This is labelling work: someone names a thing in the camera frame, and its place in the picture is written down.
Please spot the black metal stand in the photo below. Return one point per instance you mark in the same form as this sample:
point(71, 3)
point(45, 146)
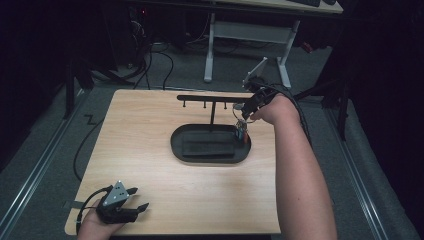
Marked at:
point(341, 110)
point(69, 90)

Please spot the dark computer tower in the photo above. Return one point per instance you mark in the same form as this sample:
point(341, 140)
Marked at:
point(131, 33)

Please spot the person's right hand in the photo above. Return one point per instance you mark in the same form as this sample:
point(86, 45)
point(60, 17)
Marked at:
point(278, 110)

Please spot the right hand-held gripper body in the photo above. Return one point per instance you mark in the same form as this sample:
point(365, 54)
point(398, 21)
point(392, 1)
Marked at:
point(260, 88)

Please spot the black key rack with tray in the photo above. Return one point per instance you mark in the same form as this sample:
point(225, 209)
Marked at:
point(200, 128)

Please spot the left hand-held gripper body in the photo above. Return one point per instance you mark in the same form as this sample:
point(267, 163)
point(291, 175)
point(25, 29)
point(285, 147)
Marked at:
point(115, 201)

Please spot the person's left hand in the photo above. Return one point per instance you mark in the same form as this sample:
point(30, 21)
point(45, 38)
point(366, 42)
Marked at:
point(95, 226)

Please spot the grey round table grommet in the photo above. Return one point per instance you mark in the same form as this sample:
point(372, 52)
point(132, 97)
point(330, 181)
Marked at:
point(237, 106)

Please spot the black wallet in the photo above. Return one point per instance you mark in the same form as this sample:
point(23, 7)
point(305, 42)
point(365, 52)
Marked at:
point(208, 145)

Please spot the metal floor rail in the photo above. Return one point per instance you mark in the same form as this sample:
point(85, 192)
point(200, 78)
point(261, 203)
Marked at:
point(356, 176)
point(40, 166)

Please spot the white-legged wooden desk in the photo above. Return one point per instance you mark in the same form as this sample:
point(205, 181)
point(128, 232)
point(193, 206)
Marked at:
point(253, 33)

